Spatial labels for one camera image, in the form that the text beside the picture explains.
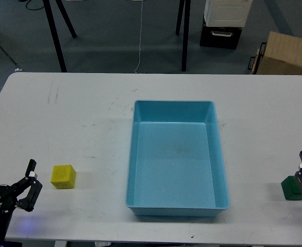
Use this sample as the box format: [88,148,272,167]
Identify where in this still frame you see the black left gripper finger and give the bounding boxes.
[9,159,43,212]

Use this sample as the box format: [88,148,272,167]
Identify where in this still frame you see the black tripod leg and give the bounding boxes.
[43,0,67,73]
[175,0,185,35]
[181,0,191,72]
[56,0,77,38]

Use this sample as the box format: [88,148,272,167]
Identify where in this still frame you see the black tripod leg inner right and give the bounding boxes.
[175,0,185,35]

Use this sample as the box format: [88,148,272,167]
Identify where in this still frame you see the green block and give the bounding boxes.
[281,175,302,201]

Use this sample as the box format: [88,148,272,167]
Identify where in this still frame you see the blue plastic bin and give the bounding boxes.
[126,100,230,217]

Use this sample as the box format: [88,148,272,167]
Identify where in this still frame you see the cardboard box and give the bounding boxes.
[247,31,302,75]

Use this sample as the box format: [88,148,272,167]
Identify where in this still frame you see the yellow block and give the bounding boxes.
[50,165,76,189]

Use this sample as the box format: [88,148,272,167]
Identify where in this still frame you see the black box with handle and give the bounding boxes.
[200,21,242,49]

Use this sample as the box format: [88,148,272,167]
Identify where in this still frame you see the white cord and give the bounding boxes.
[134,0,144,75]

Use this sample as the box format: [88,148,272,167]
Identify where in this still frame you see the black tripod leg inner left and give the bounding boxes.
[56,0,77,38]

